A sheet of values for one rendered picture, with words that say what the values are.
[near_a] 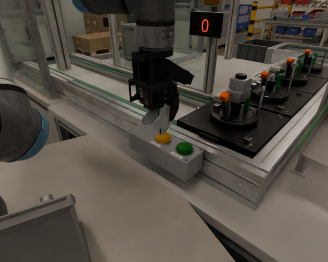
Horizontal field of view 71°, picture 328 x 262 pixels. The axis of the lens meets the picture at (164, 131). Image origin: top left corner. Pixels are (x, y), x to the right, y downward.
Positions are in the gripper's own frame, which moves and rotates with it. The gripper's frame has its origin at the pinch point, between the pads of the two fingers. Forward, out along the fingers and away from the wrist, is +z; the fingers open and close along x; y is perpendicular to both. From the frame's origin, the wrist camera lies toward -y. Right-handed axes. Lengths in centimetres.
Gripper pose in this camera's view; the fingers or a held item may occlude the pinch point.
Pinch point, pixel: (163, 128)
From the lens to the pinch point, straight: 58.1
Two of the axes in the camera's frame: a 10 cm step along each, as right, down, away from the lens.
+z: 0.0, 8.6, 5.1
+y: -6.8, 3.7, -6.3
